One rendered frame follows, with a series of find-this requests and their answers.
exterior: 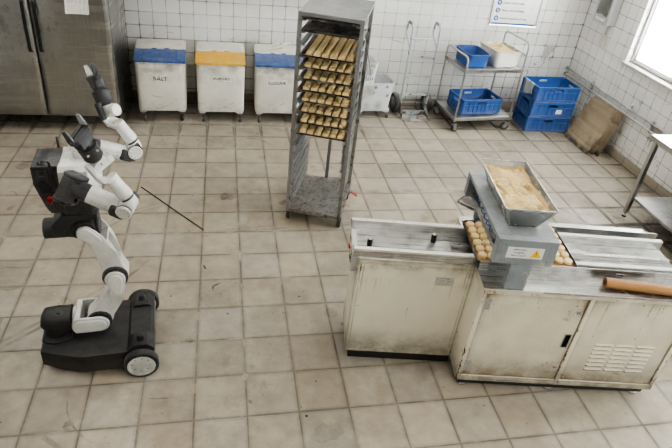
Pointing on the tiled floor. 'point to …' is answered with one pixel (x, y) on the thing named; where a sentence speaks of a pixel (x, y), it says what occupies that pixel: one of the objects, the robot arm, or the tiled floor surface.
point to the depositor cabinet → (564, 329)
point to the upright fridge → (60, 29)
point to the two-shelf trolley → (490, 88)
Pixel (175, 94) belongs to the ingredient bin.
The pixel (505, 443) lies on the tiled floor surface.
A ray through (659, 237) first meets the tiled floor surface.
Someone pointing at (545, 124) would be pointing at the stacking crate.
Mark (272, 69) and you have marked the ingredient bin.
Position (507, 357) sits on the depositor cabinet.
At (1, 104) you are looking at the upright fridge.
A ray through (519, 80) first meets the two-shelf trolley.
